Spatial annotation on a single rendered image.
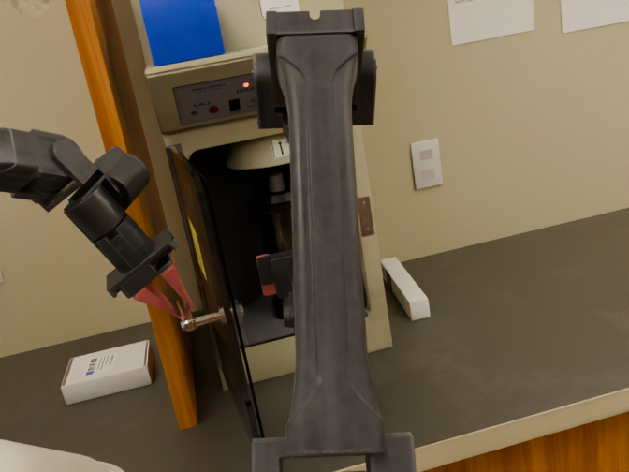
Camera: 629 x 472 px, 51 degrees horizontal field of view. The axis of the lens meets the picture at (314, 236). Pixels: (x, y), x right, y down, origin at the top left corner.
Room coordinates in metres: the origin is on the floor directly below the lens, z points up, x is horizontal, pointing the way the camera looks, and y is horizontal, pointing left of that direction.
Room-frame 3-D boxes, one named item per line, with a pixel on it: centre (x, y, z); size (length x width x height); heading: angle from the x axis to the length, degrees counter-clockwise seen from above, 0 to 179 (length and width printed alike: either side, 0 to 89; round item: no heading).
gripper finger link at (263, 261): (1.02, 0.06, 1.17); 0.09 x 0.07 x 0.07; 9
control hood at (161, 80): (1.02, 0.04, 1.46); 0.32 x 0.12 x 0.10; 99
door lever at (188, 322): (0.82, 0.17, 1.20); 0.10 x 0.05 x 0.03; 15
